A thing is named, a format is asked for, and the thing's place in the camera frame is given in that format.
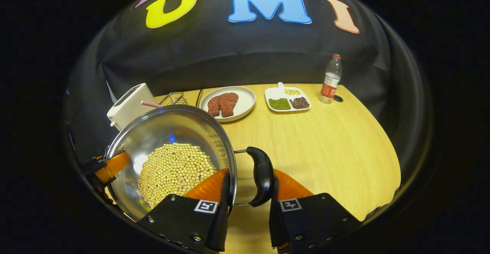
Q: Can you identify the red meat slice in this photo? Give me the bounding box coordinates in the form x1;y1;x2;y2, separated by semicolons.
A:
207;95;222;117
219;92;239;118

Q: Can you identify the white toaster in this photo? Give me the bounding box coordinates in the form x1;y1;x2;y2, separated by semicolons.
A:
107;83;157;131

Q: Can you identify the steel pot with black handles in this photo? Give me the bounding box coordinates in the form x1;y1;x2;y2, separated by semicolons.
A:
104;105;275;223

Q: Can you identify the white round plate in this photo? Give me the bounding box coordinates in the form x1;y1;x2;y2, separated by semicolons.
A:
199;86;256;123

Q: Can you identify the pile of yellow soybeans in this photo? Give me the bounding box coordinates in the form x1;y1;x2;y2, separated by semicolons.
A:
138;143;217;208

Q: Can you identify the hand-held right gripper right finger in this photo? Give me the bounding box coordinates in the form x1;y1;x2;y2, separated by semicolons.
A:
269;169;362;254

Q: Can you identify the white divided bean dish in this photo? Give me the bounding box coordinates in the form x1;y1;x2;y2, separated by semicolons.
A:
265;82;312;113

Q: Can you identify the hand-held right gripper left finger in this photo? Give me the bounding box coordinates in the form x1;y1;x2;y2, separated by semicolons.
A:
137;168;230;254

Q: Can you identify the black backdrop cloth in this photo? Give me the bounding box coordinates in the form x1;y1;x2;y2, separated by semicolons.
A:
63;0;433;162

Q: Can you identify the clear plastic water bottle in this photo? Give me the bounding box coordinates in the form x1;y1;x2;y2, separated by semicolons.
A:
318;54;343;104

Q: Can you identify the wire mesh basket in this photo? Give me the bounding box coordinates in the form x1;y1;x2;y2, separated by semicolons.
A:
158;92;189;107

